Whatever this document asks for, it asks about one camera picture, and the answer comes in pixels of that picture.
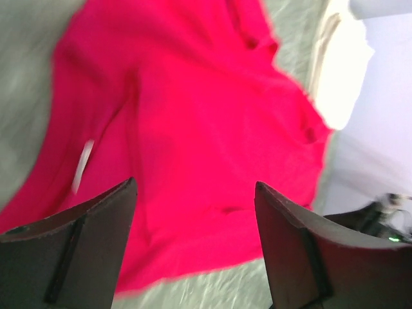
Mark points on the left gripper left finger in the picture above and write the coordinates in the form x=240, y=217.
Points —
x=71, y=259

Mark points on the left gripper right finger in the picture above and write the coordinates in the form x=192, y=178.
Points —
x=348, y=260

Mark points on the pink red t-shirt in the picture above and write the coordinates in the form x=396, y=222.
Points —
x=183, y=97

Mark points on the folded white t-shirt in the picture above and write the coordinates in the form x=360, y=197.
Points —
x=340, y=58

